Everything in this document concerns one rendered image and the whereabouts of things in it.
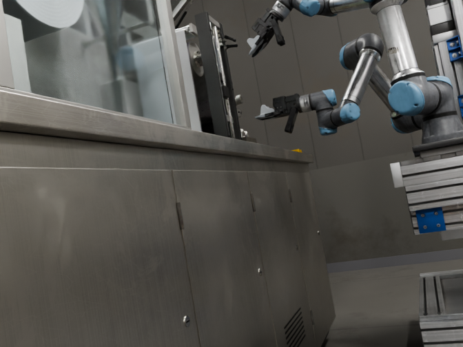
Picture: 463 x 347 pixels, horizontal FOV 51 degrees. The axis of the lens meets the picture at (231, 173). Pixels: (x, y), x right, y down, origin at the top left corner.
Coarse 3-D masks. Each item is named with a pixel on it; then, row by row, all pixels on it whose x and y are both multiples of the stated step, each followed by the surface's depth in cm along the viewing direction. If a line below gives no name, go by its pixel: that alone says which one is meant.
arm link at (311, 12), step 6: (294, 0) 204; (300, 0) 202; (306, 0) 200; (312, 0) 199; (318, 0) 204; (294, 6) 206; (300, 6) 202; (306, 6) 199; (312, 6) 200; (318, 6) 202; (306, 12) 201; (312, 12) 202; (318, 12) 207
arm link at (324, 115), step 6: (330, 108) 208; (318, 114) 209; (324, 114) 207; (318, 120) 209; (324, 120) 206; (330, 120) 203; (318, 126) 212; (324, 126) 207; (330, 126) 205; (336, 126) 203; (324, 132) 207; (330, 132) 207; (336, 132) 209
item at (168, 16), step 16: (0, 0) 67; (0, 16) 66; (0, 32) 66; (0, 48) 65; (176, 48) 121; (0, 64) 64; (176, 64) 119; (0, 80) 64; (176, 80) 119; (32, 96) 69; (112, 112) 88
